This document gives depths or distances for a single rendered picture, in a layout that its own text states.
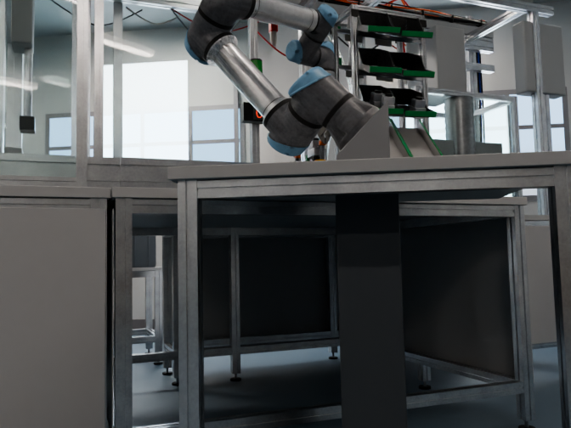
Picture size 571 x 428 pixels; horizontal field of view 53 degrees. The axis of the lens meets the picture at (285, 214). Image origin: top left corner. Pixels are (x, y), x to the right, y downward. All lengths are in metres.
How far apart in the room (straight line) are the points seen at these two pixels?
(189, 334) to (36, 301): 0.52
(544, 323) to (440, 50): 1.60
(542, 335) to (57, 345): 2.53
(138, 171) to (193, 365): 0.68
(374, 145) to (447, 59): 2.00
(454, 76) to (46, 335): 2.55
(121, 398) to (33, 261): 0.44
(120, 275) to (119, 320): 0.12
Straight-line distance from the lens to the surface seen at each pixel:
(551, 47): 3.80
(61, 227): 1.67
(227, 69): 1.74
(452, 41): 3.48
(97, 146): 2.08
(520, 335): 2.31
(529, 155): 1.30
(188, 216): 1.31
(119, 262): 1.66
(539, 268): 3.39
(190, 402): 1.33
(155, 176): 1.77
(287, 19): 1.89
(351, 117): 1.51
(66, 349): 1.68
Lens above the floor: 0.64
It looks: 5 degrees up
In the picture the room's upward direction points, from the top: 1 degrees counter-clockwise
